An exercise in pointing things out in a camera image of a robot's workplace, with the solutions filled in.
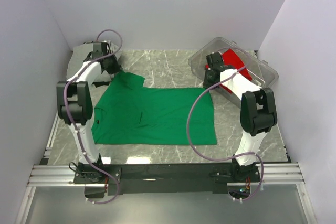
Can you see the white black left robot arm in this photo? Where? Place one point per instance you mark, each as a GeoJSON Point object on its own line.
{"type": "Point", "coordinates": [74, 103]}

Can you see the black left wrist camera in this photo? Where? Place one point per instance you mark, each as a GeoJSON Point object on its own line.
{"type": "Point", "coordinates": [100, 47]}

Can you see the clear plastic bin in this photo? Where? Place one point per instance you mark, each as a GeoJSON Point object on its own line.
{"type": "Point", "coordinates": [262, 74]}

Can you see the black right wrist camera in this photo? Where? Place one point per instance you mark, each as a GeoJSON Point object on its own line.
{"type": "Point", "coordinates": [214, 61]}

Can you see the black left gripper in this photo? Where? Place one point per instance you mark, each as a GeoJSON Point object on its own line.
{"type": "Point", "coordinates": [116, 68]}

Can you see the folded grey t shirt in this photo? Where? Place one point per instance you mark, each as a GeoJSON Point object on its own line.
{"type": "Point", "coordinates": [79, 54]}

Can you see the aluminium frame rail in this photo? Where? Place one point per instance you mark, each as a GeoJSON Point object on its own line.
{"type": "Point", "coordinates": [61, 175]}

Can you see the red t shirt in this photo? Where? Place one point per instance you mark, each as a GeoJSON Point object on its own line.
{"type": "Point", "coordinates": [231, 58]}

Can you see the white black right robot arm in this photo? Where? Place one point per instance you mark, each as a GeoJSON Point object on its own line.
{"type": "Point", "coordinates": [258, 112]}

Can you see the green t shirt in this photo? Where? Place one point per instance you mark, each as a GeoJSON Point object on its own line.
{"type": "Point", "coordinates": [129, 113]}

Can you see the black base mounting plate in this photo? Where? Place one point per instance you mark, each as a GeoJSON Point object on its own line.
{"type": "Point", "coordinates": [166, 178]}

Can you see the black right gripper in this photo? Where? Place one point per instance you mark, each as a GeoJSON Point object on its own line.
{"type": "Point", "coordinates": [206, 84]}

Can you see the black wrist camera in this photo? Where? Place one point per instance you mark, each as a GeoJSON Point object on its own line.
{"type": "Point", "coordinates": [214, 61]}
{"type": "Point", "coordinates": [100, 47]}

